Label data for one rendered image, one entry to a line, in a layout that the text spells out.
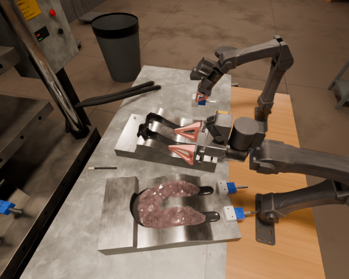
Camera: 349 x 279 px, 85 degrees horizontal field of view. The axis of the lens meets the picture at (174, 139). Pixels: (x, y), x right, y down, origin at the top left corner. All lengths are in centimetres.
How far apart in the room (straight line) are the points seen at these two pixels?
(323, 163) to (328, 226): 152
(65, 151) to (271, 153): 99
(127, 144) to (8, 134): 47
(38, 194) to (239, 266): 90
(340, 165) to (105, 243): 70
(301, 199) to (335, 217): 143
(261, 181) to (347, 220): 128
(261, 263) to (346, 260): 123
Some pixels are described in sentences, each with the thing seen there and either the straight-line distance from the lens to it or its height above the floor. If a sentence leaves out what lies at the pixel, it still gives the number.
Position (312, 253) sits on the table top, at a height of 80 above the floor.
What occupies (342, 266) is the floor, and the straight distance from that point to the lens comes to 201.
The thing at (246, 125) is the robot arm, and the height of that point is 130.
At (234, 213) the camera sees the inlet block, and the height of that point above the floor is 88.
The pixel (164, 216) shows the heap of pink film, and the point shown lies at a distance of 75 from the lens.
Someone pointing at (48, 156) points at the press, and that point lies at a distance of 120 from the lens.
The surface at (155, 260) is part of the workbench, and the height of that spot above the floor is 80.
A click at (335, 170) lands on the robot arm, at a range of 58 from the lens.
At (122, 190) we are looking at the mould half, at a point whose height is 91.
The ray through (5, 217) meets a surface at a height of 83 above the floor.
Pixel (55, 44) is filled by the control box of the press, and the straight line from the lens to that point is 121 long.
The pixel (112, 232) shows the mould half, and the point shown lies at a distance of 75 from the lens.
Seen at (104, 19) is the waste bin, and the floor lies 68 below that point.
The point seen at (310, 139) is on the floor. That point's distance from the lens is 257.
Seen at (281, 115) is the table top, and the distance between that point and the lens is 135.
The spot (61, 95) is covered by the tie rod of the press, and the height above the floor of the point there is 107.
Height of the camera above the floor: 161
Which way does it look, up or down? 51 degrees down
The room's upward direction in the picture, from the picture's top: straight up
